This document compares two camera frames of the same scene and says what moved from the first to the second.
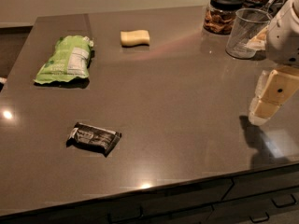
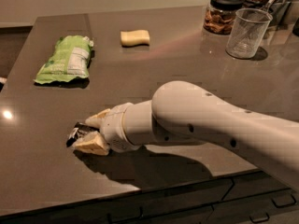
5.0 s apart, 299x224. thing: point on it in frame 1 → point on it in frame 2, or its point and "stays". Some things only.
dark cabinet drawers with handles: [263, 197] stays
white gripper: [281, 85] → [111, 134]
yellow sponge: [135, 37] stays
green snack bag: [70, 61] stays
